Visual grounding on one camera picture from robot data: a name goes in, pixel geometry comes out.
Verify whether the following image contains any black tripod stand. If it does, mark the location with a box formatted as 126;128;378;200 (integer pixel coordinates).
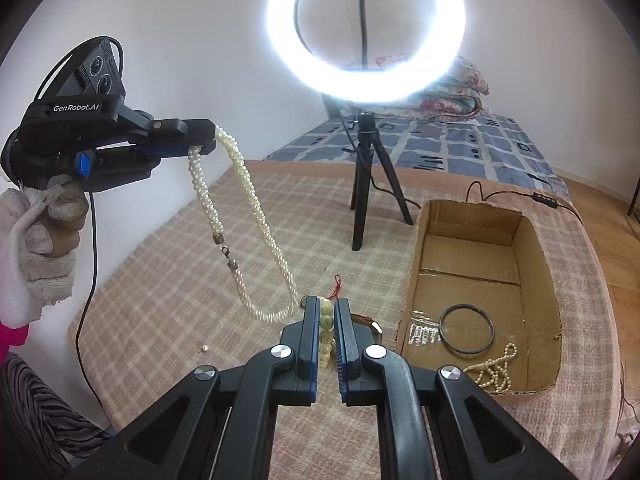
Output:
350;113;413;252

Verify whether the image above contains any white ring light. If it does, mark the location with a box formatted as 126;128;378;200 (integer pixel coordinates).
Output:
265;0;466;103

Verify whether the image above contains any green jade pendant red cord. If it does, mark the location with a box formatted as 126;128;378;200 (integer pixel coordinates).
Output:
326;274;346;306

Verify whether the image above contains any small pearl bracelet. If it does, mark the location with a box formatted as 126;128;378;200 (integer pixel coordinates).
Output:
462;341;519;395

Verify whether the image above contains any blue patterned bed sheet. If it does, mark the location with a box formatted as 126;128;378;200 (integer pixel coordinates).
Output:
267;112;570;200

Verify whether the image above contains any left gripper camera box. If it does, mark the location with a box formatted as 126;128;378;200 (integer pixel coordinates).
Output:
43;36;126;98

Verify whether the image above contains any long twisted pearl necklace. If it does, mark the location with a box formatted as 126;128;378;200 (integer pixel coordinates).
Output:
188;124;302;324

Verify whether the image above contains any pink plaid blanket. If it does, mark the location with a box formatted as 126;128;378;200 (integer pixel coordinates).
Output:
67;159;624;480

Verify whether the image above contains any brown cardboard box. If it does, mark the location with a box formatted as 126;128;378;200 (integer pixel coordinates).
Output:
396;200;562;404

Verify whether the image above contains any brown leather wristwatch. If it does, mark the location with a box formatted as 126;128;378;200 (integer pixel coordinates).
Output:
352;313;383;344

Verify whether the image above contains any folded floral quilt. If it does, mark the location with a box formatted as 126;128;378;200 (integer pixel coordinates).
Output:
337;55;490;122

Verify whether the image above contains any dark bangle ring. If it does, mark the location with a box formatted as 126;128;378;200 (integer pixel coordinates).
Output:
438;301;497;357

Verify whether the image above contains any gloved left hand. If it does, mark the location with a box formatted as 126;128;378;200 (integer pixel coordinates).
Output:
1;176;89;328

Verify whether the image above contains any black light power cable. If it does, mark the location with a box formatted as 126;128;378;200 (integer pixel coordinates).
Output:
464;171;586;226

